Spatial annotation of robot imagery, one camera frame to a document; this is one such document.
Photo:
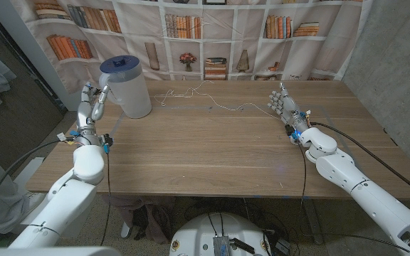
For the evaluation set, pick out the white floor platform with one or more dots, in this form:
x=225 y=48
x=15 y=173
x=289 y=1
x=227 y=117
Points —
x=32 y=167

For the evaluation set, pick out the printed bookshelf backdrop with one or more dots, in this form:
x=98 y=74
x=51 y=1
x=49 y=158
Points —
x=226 y=35

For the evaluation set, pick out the grey tape outline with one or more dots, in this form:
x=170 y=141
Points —
x=190 y=106

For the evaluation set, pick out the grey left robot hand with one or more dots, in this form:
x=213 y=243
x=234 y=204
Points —
x=85 y=117

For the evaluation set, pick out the silver finned box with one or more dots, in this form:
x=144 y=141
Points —
x=221 y=246

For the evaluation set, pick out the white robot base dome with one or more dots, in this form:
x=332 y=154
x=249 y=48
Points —
x=198 y=234

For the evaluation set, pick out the grey metal table leg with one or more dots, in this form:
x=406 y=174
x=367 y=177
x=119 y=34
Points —
x=313 y=220

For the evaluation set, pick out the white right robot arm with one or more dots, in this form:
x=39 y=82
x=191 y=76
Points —
x=351 y=177

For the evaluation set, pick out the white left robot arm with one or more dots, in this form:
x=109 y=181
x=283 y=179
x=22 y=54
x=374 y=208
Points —
x=84 y=167

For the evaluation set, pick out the translucent pitcher with blue lid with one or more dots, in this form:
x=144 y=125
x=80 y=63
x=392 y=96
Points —
x=130 y=92

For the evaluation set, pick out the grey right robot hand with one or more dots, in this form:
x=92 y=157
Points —
x=289 y=109

